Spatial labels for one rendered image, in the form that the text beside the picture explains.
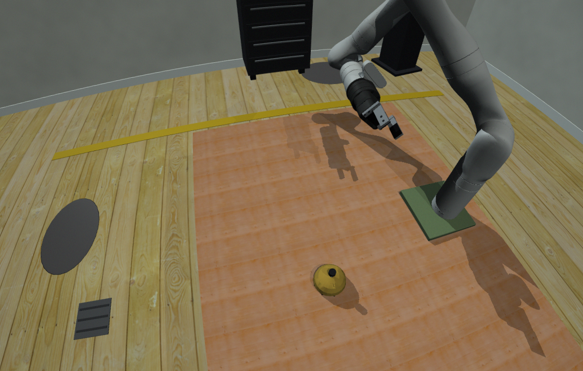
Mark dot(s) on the brass dome bell body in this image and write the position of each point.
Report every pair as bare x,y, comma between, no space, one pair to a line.
329,280

